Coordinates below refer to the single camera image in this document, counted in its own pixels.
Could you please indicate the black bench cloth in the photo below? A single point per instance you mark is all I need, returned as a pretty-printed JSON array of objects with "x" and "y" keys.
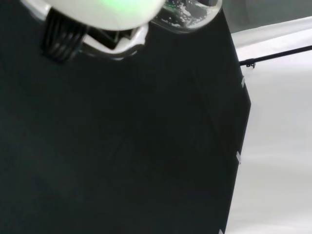
[{"x": 122, "y": 146}]

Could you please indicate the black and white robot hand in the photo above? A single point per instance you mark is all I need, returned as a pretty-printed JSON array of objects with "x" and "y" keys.
[{"x": 102, "y": 14}]

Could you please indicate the black tripod leg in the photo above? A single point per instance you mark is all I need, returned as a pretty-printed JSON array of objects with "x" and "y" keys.
[{"x": 275, "y": 55}]

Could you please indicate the white cloth clip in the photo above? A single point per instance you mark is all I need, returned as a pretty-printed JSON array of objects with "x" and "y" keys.
[
  {"x": 239, "y": 157},
  {"x": 242, "y": 82}
]

